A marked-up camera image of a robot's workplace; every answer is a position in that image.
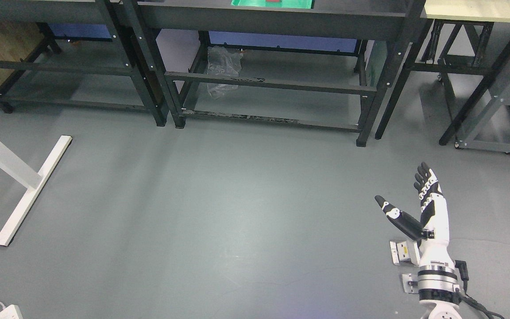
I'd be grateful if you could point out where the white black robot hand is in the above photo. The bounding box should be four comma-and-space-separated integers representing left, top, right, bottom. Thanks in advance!
374, 162, 455, 268

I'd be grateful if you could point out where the black metal shelf centre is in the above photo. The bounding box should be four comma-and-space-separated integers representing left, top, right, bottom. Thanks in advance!
122, 0, 425, 147

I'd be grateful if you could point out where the black metal shelf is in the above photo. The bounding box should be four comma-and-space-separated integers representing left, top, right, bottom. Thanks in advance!
122, 0, 425, 147
0, 0, 168, 126

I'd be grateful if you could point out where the green plastic tray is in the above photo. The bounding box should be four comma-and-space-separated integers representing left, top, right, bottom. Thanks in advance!
231, 0, 314, 9

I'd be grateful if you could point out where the black metal shelf left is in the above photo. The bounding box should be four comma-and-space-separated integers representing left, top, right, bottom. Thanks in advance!
0, 0, 168, 126

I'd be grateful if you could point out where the wood top metal table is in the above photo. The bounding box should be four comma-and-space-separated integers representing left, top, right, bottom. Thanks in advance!
375, 0, 510, 145

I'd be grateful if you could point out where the clear plastic bag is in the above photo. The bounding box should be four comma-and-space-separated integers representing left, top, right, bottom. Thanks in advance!
207, 46, 243, 99

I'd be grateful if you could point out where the white power strip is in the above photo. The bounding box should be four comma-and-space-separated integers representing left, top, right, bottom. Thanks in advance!
0, 304, 23, 319

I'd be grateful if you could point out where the white table leg base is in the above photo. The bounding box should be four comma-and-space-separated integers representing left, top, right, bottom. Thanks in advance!
0, 135, 73, 247

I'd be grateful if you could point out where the grey metal floor bracket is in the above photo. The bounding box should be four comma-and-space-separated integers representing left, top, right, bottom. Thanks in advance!
389, 240, 420, 266

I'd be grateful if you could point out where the grey metal cart frame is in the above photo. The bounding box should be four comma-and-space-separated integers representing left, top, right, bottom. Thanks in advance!
439, 61, 510, 154

